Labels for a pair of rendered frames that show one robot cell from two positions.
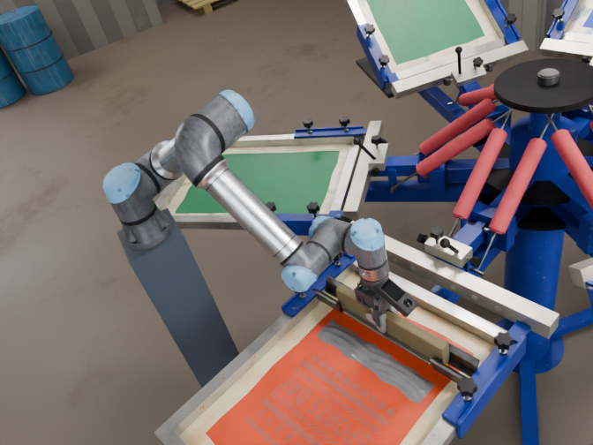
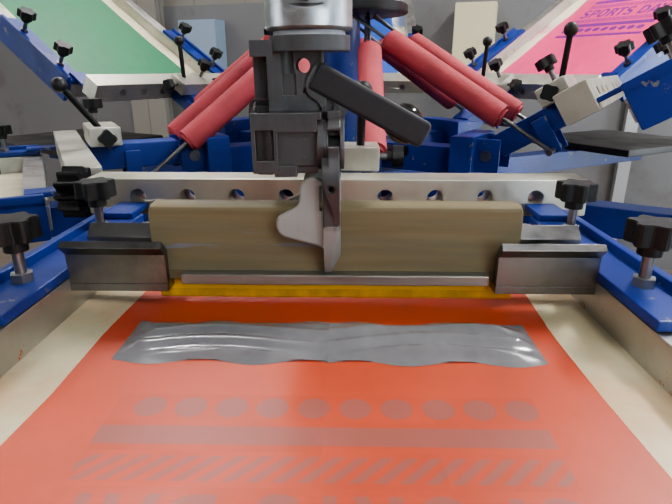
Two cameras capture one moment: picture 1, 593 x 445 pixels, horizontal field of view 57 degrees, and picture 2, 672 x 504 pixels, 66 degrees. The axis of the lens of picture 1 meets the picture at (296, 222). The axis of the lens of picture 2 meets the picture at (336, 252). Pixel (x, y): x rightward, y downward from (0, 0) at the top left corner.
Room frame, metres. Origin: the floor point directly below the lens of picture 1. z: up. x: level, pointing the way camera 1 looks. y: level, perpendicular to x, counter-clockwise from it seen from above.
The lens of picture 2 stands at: (0.65, 0.23, 1.18)
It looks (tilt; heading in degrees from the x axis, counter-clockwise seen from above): 19 degrees down; 306
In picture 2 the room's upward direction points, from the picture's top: straight up
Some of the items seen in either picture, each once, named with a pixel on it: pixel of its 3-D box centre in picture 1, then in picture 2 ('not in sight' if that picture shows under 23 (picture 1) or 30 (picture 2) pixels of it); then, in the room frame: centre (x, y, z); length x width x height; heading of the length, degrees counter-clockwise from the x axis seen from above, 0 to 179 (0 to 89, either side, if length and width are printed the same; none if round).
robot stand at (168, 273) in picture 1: (208, 348); not in sight; (1.39, 0.46, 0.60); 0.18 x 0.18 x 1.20; 17
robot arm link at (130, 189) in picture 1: (129, 190); not in sight; (1.39, 0.45, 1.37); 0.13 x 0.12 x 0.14; 134
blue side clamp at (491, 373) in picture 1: (485, 380); (596, 278); (0.72, -0.34, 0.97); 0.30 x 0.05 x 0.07; 125
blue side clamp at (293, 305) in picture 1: (322, 286); (71, 274); (1.18, -0.02, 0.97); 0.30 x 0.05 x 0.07; 125
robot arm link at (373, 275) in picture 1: (372, 267); (308, 10); (0.95, -0.15, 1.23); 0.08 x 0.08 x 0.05
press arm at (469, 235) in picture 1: (459, 248); not in sight; (1.13, -0.45, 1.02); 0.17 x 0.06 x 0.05; 125
